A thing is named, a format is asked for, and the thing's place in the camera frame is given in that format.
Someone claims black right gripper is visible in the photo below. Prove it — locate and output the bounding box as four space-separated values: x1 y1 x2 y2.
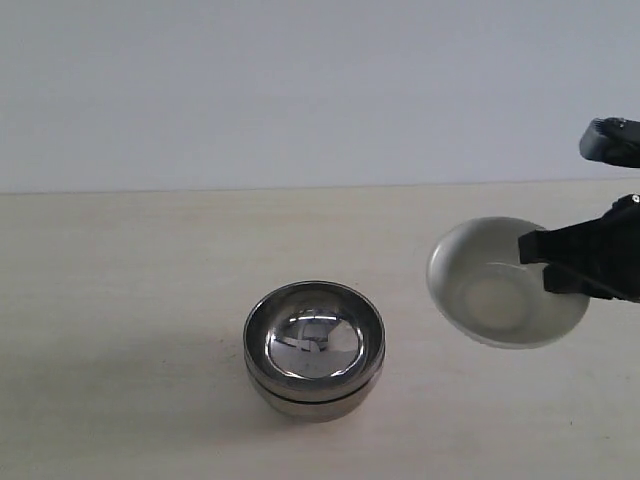
518 193 639 302

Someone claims plain stainless steel bowl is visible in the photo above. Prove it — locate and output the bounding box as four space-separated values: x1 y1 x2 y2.
247 365 384 423

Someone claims white ceramic bowl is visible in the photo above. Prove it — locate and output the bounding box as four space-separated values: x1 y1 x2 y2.
426 216 590 350

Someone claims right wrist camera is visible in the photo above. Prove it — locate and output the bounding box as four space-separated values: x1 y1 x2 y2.
579 117 640 169

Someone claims patterned stainless steel bowl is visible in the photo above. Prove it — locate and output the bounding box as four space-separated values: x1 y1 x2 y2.
243 280 386 402

